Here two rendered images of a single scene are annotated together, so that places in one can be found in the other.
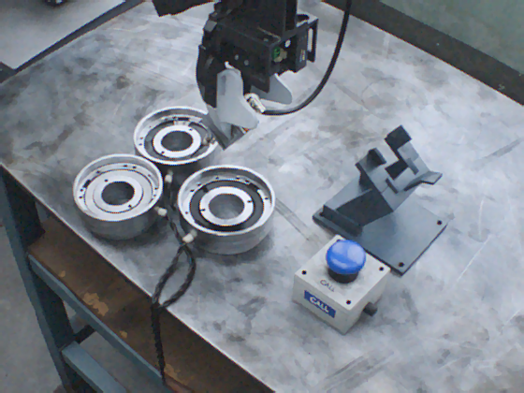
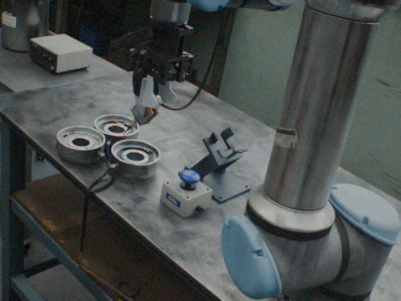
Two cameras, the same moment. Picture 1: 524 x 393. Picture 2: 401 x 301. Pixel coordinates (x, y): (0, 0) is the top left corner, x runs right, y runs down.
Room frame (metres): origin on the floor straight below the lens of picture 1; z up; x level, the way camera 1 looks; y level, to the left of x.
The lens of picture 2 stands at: (-0.41, -0.09, 1.40)
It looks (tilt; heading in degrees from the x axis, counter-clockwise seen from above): 28 degrees down; 0
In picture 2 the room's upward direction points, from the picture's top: 12 degrees clockwise
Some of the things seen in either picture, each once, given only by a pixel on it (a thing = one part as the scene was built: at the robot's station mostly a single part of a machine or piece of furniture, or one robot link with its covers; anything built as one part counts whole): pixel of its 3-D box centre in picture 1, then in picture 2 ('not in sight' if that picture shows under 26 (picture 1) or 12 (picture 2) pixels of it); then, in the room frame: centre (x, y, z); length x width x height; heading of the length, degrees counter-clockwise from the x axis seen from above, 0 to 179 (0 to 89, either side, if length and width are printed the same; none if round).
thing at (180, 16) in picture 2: not in sight; (171, 9); (0.59, 0.02, 1.15); 0.08 x 0.08 x 0.05
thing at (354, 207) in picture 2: not in sight; (350, 235); (0.24, -0.34, 0.97); 0.13 x 0.12 x 0.14; 120
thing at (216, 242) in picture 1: (226, 211); (135, 160); (0.57, 0.04, 0.82); 0.10 x 0.10 x 0.04
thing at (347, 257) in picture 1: (343, 268); (188, 184); (0.47, -0.08, 0.85); 0.04 x 0.04 x 0.05
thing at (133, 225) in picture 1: (118, 198); (80, 145); (0.58, 0.16, 0.82); 0.10 x 0.10 x 0.04
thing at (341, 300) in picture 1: (344, 286); (187, 196); (0.47, -0.09, 0.82); 0.08 x 0.07 x 0.05; 51
